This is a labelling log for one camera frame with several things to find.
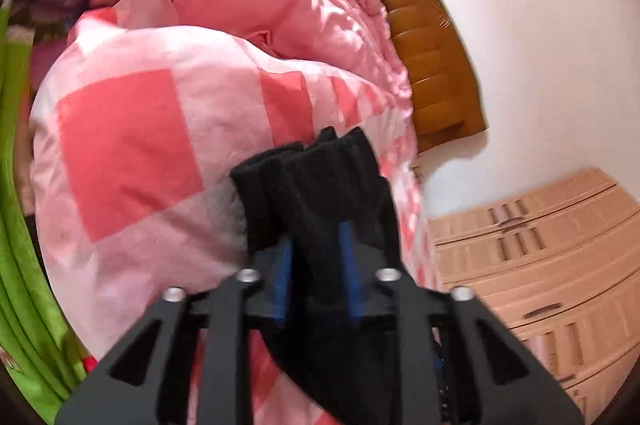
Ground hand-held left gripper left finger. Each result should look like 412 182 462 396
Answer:
54 236 295 425

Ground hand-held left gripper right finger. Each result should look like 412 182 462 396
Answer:
338 221 586 425

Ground black pants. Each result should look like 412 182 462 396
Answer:
229 126 443 425

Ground pink checkered duvet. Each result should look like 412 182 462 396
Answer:
29 0 451 425

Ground beige wooden wardrobe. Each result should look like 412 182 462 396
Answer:
429 166 640 425

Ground wooden headboard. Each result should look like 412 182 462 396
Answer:
359 0 489 154

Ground green curtain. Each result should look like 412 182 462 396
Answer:
0 2 93 425

